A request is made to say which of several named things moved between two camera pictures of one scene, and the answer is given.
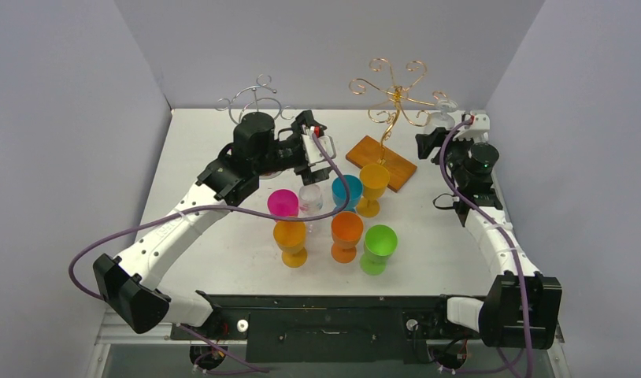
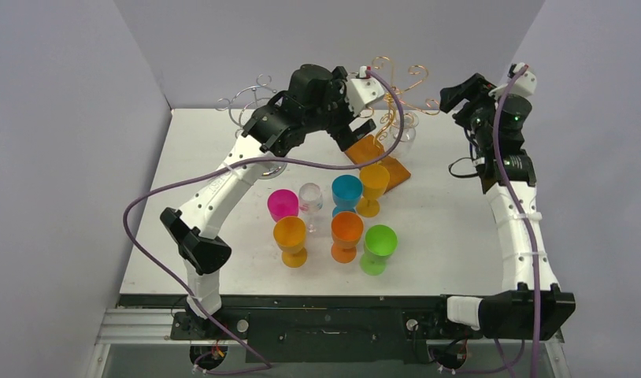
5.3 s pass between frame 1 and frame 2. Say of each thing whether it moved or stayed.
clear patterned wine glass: moved
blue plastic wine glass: stayed
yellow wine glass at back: stayed
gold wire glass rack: stayed
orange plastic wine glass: stayed
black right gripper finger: moved
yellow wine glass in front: stayed
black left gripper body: moved
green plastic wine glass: stayed
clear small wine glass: stayed
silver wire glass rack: stayed
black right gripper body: moved
